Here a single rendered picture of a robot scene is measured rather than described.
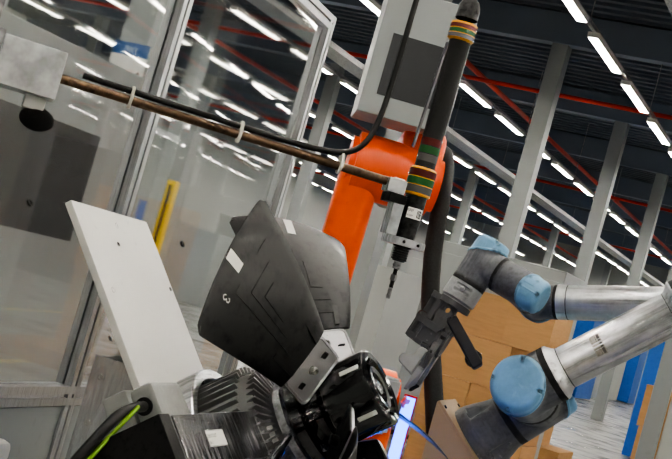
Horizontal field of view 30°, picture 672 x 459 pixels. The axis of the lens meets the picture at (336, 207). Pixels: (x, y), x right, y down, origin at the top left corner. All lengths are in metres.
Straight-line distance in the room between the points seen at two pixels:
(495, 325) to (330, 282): 8.08
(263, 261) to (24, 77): 0.43
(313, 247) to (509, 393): 0.64
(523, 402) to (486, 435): 0.18
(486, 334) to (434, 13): 4.52
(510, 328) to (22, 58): 8.38
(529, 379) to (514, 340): 7.48
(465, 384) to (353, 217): 4.22
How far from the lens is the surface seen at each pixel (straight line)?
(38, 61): 1.82
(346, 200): 6.02
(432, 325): 2.62
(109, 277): 1.88
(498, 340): 10.04
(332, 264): 2.05
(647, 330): 2.51
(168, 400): 1.67
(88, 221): 1.91
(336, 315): 1.96
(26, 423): 2.54
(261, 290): 1.70
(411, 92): 5.94
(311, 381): 1.82
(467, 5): 2.01
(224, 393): 1.87
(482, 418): 2.66
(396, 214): 1.95
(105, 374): 1.93
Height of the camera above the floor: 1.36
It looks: 3 degrees up
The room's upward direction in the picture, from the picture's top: 16 degrees clockwise
